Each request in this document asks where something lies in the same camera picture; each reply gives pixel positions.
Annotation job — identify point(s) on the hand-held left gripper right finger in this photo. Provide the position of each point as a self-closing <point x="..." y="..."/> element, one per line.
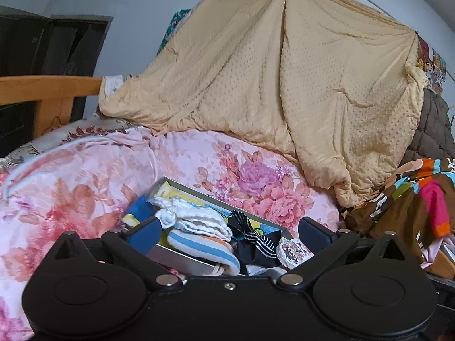
<point x="314" y="234"/>

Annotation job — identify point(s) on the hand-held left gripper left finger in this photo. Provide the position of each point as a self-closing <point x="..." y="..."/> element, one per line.
<point x="145" y="234"/>

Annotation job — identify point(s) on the white cartoon print pouch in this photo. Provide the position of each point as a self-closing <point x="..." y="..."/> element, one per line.
<point x="293" y="252"/>

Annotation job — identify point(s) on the grey tray box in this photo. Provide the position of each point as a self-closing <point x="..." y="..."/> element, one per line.
<point x="177" y="259"/>

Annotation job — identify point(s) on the white small towel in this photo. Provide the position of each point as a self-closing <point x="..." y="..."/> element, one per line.
<point x="199" y="220"/>

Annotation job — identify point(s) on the striped cloth with yellow cuff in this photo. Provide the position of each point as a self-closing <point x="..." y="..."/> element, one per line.
<point x="199" y="248"/>

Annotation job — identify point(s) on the black white striped sock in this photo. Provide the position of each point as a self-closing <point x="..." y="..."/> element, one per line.
<point x="256" y="245"/>

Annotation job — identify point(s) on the pink floral bed quilt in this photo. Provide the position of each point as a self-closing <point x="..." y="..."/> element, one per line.
<point x="71" y="202"/>

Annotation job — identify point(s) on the brown multicoloured garment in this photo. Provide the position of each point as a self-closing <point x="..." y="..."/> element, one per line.
<point x="398" y="213"/>

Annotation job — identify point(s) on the light pink cloth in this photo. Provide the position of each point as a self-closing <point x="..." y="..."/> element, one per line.
<point x="432" y="252"/>

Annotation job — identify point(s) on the wooden board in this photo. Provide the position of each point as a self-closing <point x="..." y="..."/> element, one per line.
<point x="444" y="264"/>

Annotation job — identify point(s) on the dark brown quilted jacket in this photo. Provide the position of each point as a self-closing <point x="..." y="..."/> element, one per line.
<point x="430" y="131"/>

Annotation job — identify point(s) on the beige dotted quilt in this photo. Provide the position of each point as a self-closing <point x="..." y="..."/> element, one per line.
<point x="248" y="78"/>

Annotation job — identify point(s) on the dark cabinet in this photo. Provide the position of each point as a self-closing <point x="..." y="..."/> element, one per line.
<point x="71" y="42"/>

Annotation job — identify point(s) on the wooden bed rail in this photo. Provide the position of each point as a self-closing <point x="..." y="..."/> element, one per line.
<point x="42" y="88"/>

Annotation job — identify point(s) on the colourful figure wall poster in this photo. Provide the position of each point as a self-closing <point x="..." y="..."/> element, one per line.
<point x="433" y="64"/>

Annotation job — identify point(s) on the teal wall poster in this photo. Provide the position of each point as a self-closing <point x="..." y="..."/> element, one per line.
<point x="174" y="25"/>

